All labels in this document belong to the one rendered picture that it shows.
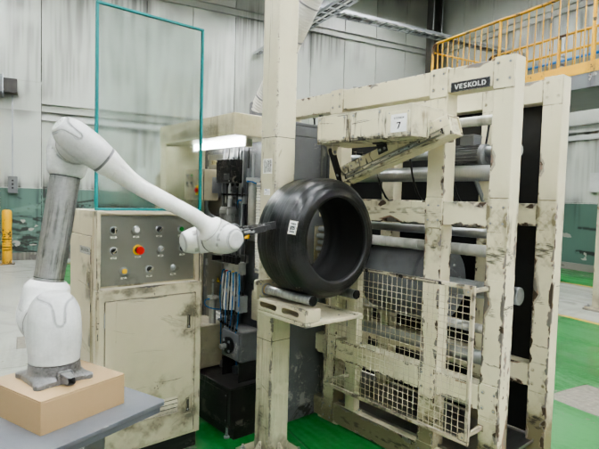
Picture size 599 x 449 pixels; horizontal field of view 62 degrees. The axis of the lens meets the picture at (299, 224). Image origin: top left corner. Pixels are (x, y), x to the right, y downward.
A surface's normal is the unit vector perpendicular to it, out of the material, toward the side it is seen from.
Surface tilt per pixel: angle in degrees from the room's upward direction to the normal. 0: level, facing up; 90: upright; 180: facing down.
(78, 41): 90
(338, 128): 90
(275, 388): 90
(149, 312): 90
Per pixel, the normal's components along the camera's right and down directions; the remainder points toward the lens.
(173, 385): 0.65, 0.06
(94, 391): 0.85, 0.05
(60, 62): 0.47, 0.06
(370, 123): -0.76, 0.01
